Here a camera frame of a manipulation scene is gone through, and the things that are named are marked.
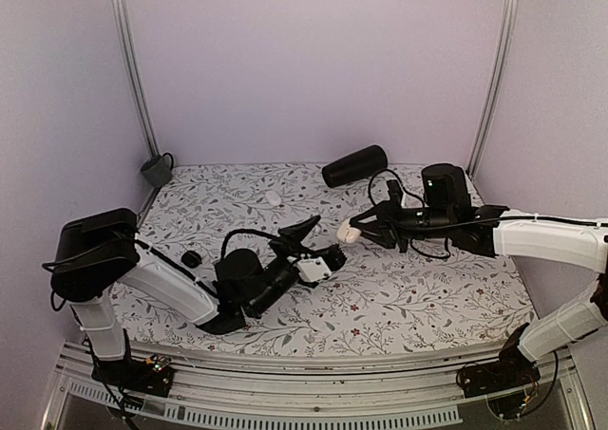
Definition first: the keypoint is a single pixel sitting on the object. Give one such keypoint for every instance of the black cylindrical speaker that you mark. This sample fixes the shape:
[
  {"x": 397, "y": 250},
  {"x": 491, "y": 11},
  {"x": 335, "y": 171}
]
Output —
[{"x": 355, "y": 166}]

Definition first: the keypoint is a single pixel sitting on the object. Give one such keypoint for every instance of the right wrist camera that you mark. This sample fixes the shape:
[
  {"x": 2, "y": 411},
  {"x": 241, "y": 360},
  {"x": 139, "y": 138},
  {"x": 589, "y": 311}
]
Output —
[{"x": 396, "y": 193}]

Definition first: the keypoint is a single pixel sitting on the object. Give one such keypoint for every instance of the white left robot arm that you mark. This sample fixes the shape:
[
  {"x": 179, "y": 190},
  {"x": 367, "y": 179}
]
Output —
[{"x": 96, "y": 252}]

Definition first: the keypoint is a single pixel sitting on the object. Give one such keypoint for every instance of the left aluminium frame post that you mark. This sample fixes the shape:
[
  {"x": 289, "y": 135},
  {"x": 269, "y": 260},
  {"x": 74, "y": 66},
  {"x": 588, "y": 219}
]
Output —
[{"x": 125, "y": 38}]

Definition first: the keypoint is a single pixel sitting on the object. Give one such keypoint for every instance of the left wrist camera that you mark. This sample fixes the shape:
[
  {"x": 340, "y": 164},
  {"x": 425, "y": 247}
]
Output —
[{"x": 312, "y": 270}]

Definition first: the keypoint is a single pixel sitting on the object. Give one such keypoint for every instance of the grey mug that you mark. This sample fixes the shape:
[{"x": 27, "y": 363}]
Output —
[{"x": 158, "y": 170}]

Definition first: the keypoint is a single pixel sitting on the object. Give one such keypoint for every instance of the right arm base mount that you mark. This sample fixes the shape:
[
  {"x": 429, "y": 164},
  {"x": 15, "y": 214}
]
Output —
[{"x": 511, "y": 369}]

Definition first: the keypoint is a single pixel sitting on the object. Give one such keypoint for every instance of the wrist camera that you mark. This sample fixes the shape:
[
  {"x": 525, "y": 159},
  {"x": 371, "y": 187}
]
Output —
[
  {"x": 312, "y": 270},
  {"x": 396, "y": 193}
]

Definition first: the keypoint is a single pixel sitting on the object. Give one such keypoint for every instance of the aluminium front rail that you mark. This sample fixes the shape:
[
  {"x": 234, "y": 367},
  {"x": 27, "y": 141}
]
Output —
[{"x": 395, "y": 391}]

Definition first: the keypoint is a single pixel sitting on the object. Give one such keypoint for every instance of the floral patterned table mat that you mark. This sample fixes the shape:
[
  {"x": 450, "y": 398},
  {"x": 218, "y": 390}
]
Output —
[{"x": 382, "y": 302}]

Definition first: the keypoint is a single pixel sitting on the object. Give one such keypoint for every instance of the right aluminium frame post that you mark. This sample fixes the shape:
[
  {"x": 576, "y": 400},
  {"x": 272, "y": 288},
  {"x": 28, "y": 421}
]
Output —
[{"x": 505, "y": 36}]

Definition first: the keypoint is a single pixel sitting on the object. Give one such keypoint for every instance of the small white oval case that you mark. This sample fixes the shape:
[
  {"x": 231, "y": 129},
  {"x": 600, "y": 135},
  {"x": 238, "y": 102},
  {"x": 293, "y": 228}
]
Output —
[{"x": 273, "y": 198}]

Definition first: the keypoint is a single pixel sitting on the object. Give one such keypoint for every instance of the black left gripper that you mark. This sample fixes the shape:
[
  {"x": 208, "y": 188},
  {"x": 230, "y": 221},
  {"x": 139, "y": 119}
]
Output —
[{"x": 294, "y": 236}]

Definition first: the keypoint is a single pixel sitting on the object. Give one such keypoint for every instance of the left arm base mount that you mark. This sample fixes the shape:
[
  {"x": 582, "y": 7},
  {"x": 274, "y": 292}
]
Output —
[{"x": 153, "y": 376}]

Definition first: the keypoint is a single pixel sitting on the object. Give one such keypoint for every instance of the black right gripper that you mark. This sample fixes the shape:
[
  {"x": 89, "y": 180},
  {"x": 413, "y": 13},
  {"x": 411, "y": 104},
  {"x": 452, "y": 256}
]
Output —
[{"x": 388, "y": 240}]

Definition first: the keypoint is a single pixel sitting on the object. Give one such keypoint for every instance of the aluminium frame post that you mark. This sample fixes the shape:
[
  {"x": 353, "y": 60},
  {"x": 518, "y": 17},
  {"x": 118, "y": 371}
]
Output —
[
  {"x": 125, "y": 38},
  {"x": 505, "y": 36}
]

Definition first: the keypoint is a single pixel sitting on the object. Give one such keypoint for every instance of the white earbud charging case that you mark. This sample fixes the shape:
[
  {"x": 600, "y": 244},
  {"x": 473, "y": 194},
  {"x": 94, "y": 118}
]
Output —
[{"x": 347, "y": 234}]

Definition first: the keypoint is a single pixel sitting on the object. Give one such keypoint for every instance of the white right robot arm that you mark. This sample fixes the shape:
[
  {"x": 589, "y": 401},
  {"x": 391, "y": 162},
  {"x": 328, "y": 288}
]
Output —
[{"x": 494, "y": 230}]

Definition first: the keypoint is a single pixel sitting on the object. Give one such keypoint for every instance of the black round earbud case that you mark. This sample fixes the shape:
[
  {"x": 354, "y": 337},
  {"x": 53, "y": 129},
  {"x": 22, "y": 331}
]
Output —
[{"x": 191, "y": 259}]

